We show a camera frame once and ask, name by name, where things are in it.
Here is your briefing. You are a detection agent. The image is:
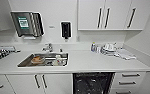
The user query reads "stainless steel dishwasher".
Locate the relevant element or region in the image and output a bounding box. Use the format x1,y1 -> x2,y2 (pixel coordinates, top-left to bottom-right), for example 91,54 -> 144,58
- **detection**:
72,71 -> 116,94

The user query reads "small blue-label bottle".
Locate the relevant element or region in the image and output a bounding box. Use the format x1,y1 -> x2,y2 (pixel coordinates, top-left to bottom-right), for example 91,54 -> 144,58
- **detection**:
90,42 -> 97,53

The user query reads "white printed mug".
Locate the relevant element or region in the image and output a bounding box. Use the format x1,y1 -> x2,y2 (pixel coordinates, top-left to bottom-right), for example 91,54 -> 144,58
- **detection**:
55,54 -> 63,64

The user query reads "chrome sink faucet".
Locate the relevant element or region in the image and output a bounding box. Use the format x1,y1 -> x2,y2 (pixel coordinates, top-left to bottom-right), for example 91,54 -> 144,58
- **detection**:
41,42 -> 55,54

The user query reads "stack of white plates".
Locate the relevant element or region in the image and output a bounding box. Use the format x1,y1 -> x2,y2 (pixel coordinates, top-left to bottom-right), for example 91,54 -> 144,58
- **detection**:
100,42 -> 118,56

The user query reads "bowl with orange leftovers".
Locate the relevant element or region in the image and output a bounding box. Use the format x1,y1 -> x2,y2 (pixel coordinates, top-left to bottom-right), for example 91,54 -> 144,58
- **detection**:
30,55 -> 44,65

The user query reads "white folded cloth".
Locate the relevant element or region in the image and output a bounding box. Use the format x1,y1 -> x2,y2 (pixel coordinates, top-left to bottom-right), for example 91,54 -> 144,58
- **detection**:
115,48 -> 137,61

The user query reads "stainless steel sink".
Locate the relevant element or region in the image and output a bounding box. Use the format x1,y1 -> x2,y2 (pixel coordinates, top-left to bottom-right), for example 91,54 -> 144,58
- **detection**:
17,52 -> 70,68

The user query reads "steel paper towel dispenser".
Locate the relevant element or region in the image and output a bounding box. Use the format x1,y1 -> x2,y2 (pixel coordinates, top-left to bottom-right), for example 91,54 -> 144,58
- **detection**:
10,11 -> 45,38

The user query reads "white drawer unit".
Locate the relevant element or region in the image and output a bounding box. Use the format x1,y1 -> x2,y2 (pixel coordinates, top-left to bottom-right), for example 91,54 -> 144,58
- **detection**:
0,74 -> 16,94
110,71 -> 147,94

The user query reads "grey countertop drying rack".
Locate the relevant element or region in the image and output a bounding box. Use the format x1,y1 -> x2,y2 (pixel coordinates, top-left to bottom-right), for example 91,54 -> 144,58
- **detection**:
0,46 -> 21,63

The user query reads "white wall outlet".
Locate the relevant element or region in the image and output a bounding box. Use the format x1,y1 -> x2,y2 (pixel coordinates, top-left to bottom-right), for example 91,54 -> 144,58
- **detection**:
75,35 -> 81,43

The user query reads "black wall soap dispenser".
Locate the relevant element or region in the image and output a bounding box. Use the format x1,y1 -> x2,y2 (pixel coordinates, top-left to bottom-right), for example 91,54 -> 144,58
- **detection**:
60,21 -> 72,40

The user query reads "dark bar cabinet handle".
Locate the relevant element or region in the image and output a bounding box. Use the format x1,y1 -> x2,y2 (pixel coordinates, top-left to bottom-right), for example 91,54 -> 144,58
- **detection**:
96,7 -> 103,30
126,7 -> 138,30
104,7 -> 111,30

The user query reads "white three-door wall cabinet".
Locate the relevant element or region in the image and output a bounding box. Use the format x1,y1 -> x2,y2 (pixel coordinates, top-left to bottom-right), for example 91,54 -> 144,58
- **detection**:
77,0 -> 150,32

